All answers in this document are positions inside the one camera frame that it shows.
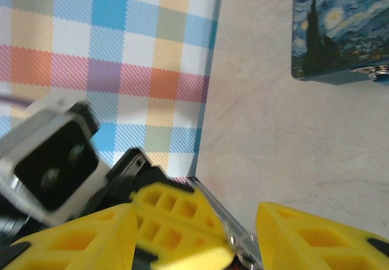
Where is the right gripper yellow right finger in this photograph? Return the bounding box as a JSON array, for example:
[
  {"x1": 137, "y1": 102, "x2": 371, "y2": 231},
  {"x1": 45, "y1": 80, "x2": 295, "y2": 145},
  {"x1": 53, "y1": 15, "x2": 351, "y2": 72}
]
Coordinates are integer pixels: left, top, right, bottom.
[{"x1": 256, "y1": 201, "x2": 389, "y2": 270}]

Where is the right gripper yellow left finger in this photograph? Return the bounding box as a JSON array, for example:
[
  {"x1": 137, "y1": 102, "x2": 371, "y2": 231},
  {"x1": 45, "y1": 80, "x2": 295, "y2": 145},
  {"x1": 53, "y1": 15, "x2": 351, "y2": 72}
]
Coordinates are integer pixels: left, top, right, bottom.
[{"x1": 0, "y1": 202, "x2": 139, "y2": 270}]

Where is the small silver metal key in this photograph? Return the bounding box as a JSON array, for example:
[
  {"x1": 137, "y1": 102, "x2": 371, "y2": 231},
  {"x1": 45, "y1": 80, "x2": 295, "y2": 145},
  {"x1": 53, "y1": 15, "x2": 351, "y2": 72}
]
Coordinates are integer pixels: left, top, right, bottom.
[{"x1": 187, "y1": 176, "x2": 264, "y2": 269}]

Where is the starry night print tin box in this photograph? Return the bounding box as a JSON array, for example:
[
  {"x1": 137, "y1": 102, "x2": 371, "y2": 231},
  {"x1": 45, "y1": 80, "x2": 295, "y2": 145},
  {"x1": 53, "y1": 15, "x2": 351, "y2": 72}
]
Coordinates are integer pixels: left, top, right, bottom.
[{"x1": 291, "y1": 0, "x2": 389, "y2": 87}]

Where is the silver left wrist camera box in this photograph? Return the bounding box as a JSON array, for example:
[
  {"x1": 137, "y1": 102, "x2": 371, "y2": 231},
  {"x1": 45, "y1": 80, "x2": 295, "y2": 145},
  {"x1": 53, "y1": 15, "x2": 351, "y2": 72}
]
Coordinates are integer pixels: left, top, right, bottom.
[{"x1": 0, "y1": 98, "x2": 112, "y2": 227}]

